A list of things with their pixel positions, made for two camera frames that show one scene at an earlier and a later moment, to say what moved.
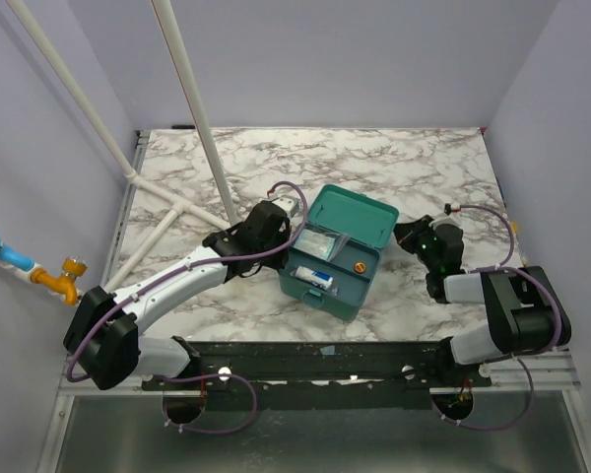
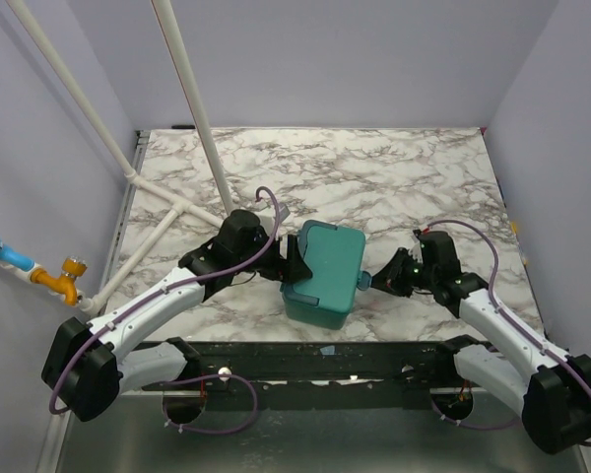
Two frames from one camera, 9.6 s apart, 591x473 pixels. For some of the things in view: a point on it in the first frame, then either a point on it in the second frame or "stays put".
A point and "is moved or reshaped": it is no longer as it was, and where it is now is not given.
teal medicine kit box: [333, 256] is moved or reshaped
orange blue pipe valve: [32, 272] stays put
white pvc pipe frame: [111, 145] stays put
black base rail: [323, 374] stays put
